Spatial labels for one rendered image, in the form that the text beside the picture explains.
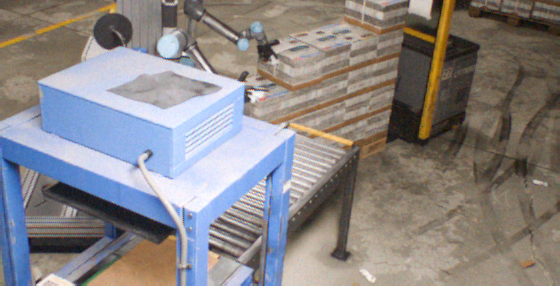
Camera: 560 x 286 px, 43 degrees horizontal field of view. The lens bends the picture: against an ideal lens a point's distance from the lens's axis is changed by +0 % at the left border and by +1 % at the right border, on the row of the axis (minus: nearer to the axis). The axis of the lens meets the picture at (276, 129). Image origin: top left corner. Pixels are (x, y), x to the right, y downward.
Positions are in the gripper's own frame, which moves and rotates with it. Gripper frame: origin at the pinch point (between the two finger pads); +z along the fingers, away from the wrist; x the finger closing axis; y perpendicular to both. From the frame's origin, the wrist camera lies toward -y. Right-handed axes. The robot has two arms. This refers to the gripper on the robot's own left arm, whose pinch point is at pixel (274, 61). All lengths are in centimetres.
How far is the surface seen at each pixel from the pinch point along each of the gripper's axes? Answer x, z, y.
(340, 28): -10, 30, -69
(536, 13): -80, 315, -412
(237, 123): 149, -128, 106
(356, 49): 17, 30, -57
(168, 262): 120, -64, 155
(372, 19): 7, 29, -87
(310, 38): -4.8, 11.7, -37.4
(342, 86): 17, 49, -35
